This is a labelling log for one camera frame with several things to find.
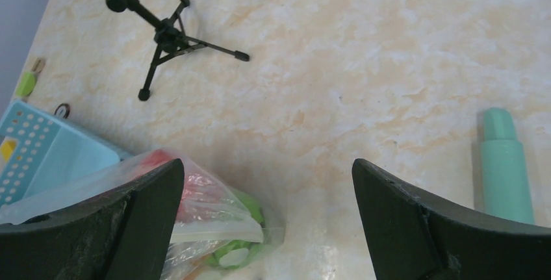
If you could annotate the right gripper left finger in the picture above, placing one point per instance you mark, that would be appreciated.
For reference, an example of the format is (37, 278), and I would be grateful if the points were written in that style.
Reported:
(123, 233)

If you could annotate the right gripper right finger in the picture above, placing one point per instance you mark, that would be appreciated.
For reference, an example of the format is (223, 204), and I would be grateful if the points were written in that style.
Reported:
(414, 234)

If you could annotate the red toy bell pepper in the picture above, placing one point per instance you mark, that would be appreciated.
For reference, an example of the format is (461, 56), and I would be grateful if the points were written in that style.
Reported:
(201, 190)

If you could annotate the clear polka dot zip bag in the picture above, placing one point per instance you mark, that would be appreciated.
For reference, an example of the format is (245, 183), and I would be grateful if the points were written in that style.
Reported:
(217, 227)

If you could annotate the blue perforated plastic basket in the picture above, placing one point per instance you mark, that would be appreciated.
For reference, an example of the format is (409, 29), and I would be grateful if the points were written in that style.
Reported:
(49, 152)

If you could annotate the teal plastic bottle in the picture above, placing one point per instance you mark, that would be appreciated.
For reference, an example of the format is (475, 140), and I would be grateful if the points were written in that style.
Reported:
(499, 163)

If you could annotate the yellow block front left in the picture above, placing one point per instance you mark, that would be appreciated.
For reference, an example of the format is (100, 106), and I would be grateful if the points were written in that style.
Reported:
(7, 148)

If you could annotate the green and wood toy block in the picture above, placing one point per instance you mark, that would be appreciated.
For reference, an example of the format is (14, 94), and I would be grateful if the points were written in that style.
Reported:
(29, 78)

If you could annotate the blue microphone on tripod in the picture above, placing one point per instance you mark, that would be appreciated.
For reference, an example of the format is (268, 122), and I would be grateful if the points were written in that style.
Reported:
(170, 37)

